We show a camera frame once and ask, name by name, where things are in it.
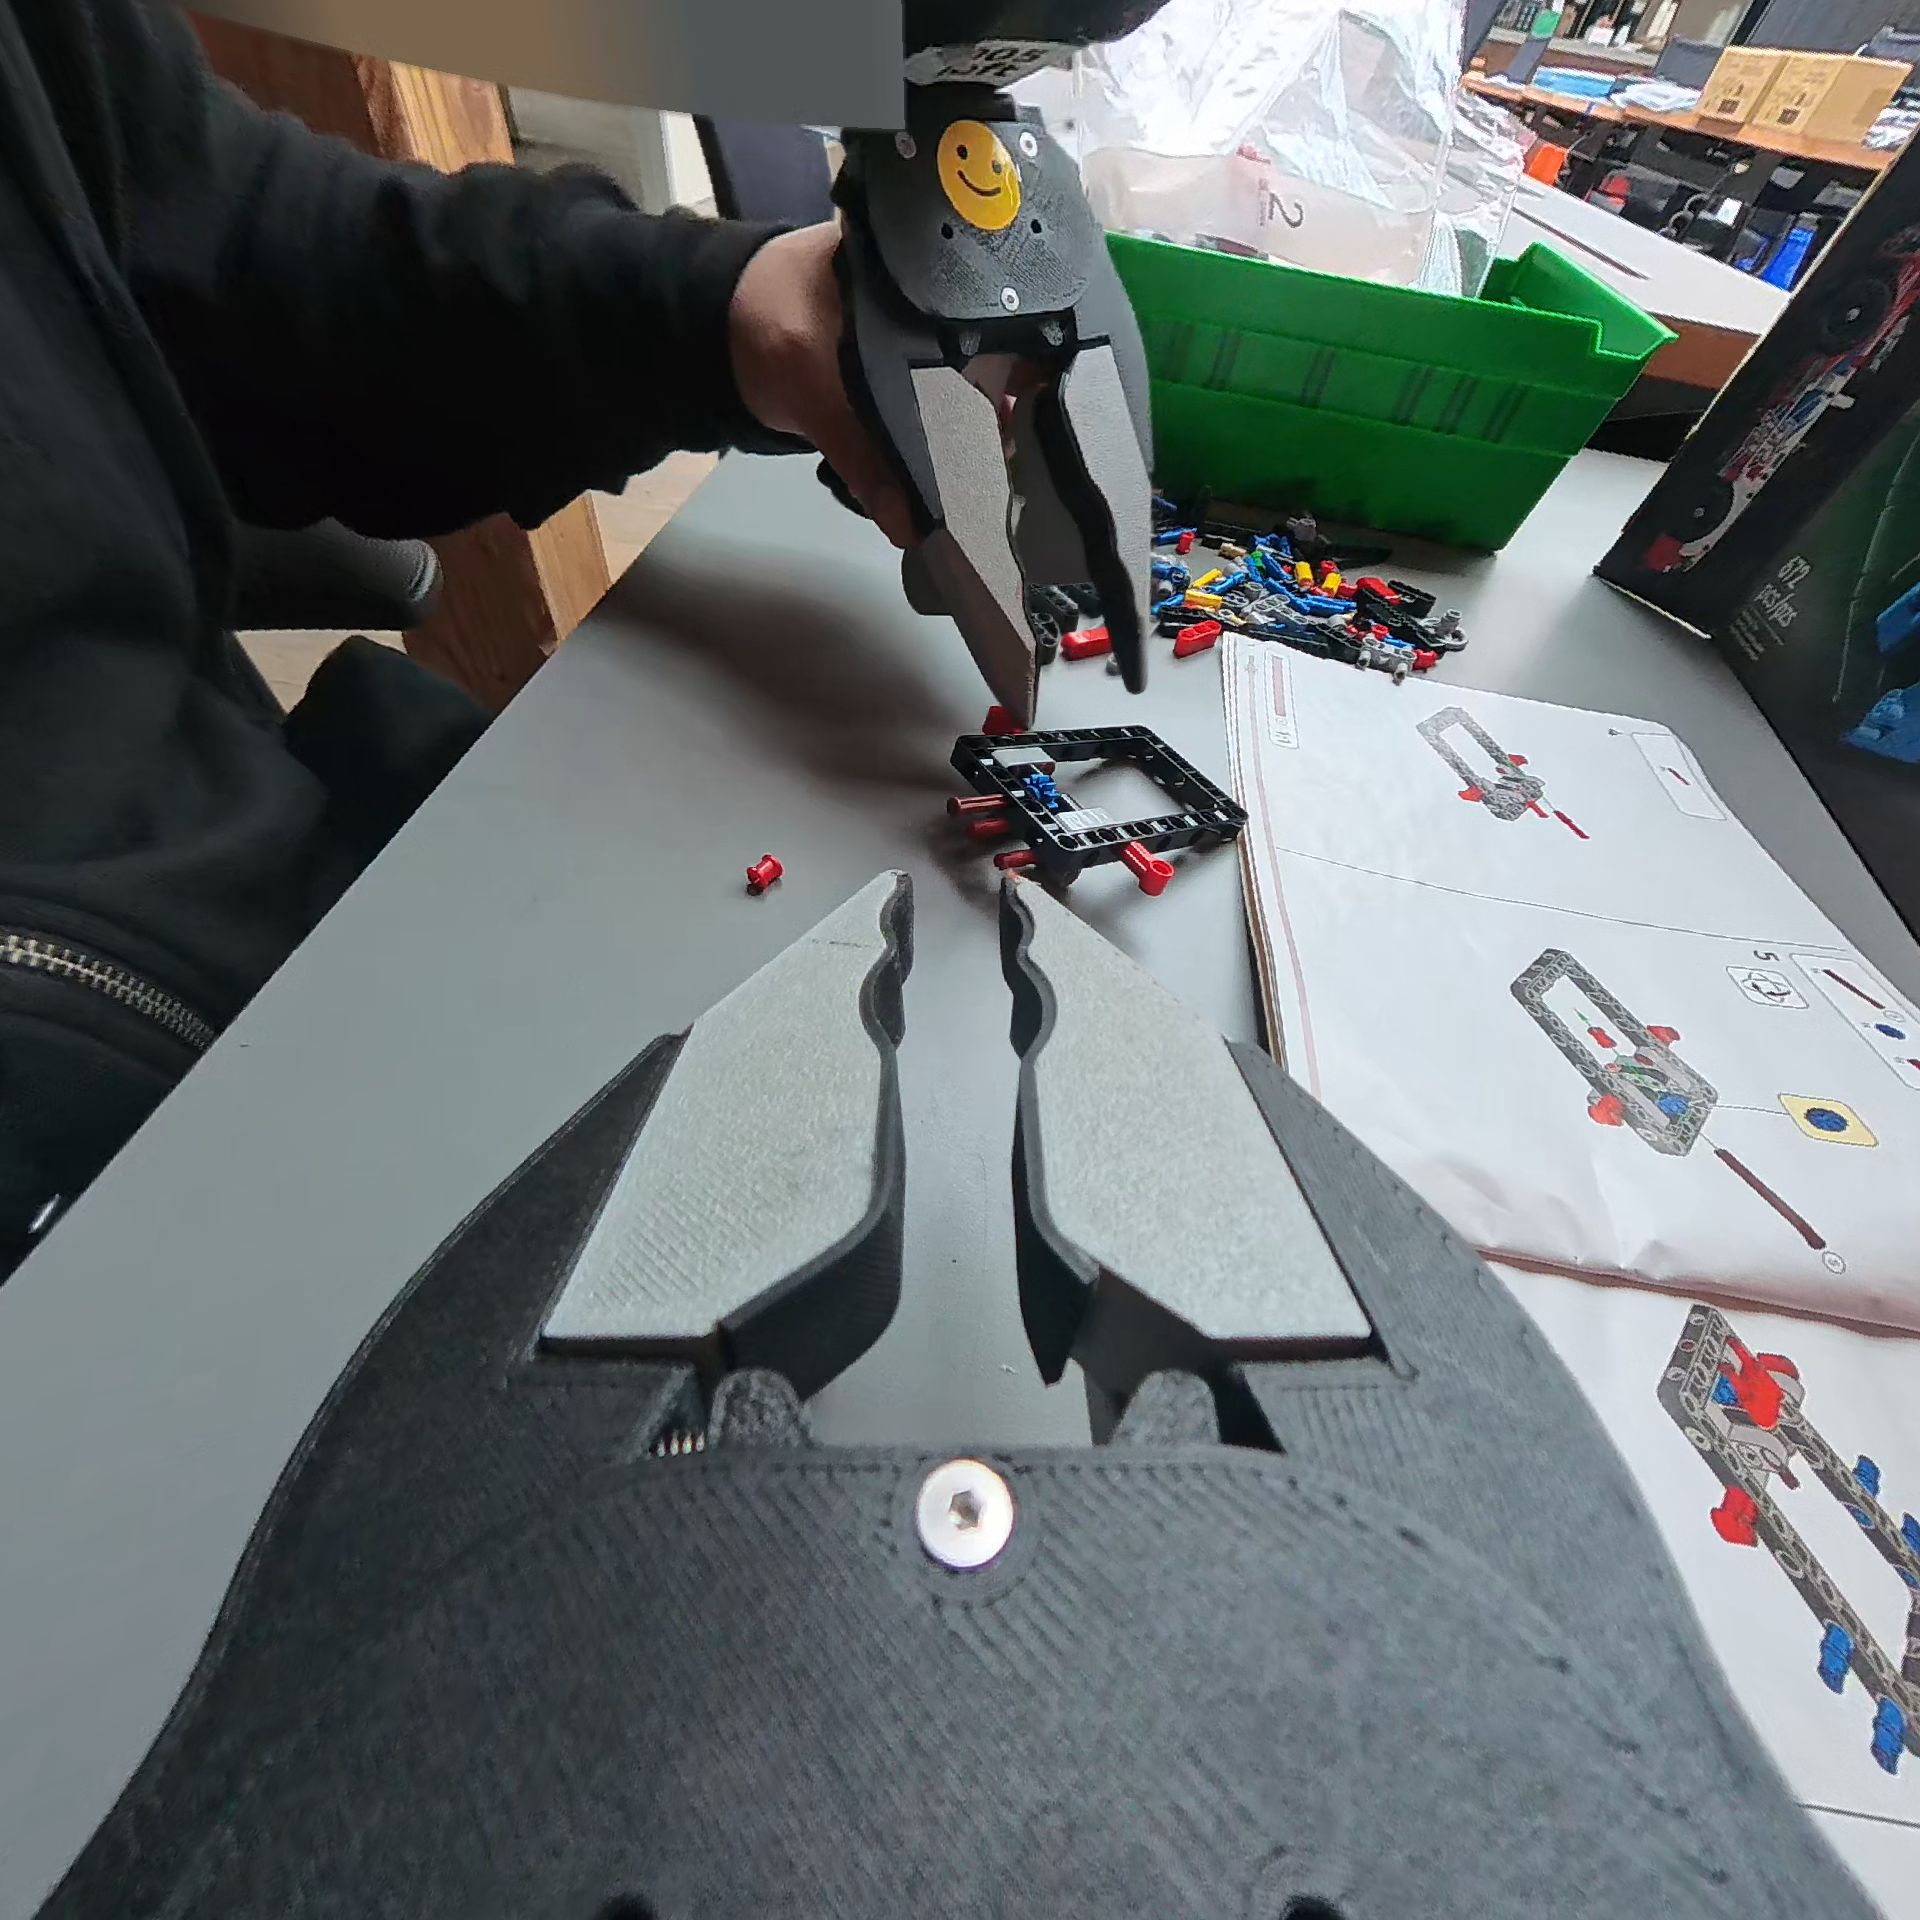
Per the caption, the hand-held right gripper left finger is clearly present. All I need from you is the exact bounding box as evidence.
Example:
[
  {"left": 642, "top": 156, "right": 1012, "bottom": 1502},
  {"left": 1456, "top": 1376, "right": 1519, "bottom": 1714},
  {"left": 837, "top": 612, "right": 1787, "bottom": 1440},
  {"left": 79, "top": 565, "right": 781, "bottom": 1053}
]
[{"left": 537, "top": 866, "right": 917, "bottom": 1409}]

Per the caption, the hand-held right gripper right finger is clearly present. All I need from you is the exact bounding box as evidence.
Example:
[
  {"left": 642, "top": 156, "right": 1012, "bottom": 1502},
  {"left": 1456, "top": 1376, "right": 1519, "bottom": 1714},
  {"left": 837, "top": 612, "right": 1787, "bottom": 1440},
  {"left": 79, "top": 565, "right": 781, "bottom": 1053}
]
[{"left": 999, "top": 873, "right": 1378, "bottom": 1445}]

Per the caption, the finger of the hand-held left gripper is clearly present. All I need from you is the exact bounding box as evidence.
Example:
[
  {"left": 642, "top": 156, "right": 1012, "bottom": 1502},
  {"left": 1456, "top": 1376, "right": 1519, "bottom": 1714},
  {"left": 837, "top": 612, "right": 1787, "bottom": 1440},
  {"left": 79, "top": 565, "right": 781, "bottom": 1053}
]
[
  {"left": 1032, "top": 345, "right": 1157, "bottom": 698},
  {"left": 900, "top": 355, "right": 1050, "bottom": 730}
]

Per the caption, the black lego frame assembly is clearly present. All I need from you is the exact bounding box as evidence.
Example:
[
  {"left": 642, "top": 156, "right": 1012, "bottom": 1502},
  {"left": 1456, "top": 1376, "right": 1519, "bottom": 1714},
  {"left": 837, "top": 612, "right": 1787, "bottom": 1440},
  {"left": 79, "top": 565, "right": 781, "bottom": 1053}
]
[{"left": 949, "top": 704, "right": 1251, "bottom": 899}]

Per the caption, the person's left forearm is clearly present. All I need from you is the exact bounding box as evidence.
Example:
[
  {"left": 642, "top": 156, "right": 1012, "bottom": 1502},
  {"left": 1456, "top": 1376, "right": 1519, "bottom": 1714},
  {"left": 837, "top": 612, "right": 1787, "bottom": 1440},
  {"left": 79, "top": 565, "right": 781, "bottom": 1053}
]
[{"left": 135, "top": 105, "right": 797, "bottom": 542}]

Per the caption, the pile of loose lego pieces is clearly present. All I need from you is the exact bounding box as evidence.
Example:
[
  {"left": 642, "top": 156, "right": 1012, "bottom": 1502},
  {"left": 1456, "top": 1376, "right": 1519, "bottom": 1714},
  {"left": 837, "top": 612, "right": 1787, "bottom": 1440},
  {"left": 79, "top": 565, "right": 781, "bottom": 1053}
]
[{"left": 1026, "top": 496, "right": 1469, "bottom": 684}]

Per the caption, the lego instruction booklet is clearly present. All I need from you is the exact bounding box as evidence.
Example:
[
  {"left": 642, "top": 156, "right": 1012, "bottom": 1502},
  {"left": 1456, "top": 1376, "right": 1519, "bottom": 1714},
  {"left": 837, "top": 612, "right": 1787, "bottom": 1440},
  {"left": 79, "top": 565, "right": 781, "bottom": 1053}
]
[{"left": 1218, "top": 632, "right": 1920, "bottom": 1920}]

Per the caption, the lego set cardboard box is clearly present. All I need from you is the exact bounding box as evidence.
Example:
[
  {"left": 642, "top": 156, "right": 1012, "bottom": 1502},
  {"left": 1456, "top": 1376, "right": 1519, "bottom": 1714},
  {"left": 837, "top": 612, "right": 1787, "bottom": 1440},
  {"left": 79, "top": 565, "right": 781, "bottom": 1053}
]
[{"left": 1593, "top": 176, "right": 1920, "bottom": 963}]

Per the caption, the person's left hand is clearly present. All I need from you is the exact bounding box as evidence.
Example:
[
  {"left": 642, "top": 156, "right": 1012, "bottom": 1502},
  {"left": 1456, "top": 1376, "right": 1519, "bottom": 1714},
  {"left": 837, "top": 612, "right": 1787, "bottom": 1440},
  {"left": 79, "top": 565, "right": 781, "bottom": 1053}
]
[{"left": 729, "top": 222, "right": 933, "bottom": 548}]

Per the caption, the green plastic storage bin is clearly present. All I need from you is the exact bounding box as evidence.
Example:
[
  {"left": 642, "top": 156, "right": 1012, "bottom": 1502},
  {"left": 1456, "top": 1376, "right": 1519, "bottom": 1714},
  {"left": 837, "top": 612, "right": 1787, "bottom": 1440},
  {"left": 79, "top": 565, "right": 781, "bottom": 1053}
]
[{"left": 1107, "top": 229, "right": 1679, "bottom": 553}]

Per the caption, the clear plastic bag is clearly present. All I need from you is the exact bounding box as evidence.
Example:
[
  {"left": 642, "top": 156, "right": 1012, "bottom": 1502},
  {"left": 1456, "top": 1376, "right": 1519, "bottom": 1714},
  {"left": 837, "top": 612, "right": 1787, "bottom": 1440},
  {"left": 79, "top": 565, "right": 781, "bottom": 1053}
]
[{"left": 1050, "top": 0, "right": 1538, "bottom": 294}]

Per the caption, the white background table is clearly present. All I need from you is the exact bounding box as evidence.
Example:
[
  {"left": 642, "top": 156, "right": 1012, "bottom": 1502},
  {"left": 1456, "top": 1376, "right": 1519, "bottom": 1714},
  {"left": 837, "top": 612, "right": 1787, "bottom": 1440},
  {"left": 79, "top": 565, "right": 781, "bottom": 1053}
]
[{"left": 1499, "top": 192, "right": 1794, "bottom": 426}]

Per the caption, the brown cardboard box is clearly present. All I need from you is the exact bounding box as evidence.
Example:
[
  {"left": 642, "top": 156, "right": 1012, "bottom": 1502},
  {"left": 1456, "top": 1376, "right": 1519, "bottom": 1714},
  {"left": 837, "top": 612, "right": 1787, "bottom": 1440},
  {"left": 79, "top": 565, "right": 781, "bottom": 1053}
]
[
  {"left": 1759, "top": 52, "right": 1914, "bottom": 138},
  {"left": 1696, "top": 46, "right": 1801, "bottom": 128}
]

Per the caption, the wooden post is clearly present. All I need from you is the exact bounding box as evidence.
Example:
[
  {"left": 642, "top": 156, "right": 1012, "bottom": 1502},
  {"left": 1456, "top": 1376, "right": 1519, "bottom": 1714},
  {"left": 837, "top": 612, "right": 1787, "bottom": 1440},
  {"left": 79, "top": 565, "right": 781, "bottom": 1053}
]
[{"left": 188, "top": 12, "right": 722, "bottom": 712}]

